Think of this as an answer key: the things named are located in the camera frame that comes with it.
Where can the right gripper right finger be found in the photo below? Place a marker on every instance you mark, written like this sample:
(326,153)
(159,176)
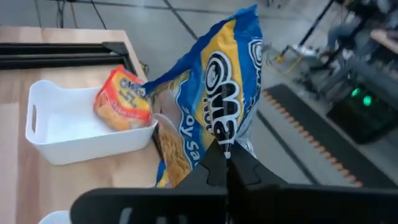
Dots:
(295,208)

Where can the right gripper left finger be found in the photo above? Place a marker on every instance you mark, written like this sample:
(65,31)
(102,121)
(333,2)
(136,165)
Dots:
(155,208)

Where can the orange Maruchan noodle pack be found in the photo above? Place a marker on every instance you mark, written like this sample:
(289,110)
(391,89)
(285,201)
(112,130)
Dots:
(124,99)

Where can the blue Maruchan noodle pack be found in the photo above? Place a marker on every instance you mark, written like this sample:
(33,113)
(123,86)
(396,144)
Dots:
(224,77)

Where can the black orange-striped floor mat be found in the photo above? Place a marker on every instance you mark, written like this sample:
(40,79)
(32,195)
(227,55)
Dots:
(326,149)

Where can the black computer green lights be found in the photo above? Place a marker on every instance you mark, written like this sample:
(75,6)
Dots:
(357,124)

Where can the person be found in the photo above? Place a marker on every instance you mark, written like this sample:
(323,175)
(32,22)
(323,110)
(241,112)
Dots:
(339,34)

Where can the black stand pole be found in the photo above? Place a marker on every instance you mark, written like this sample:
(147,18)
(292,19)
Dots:
(315,23)

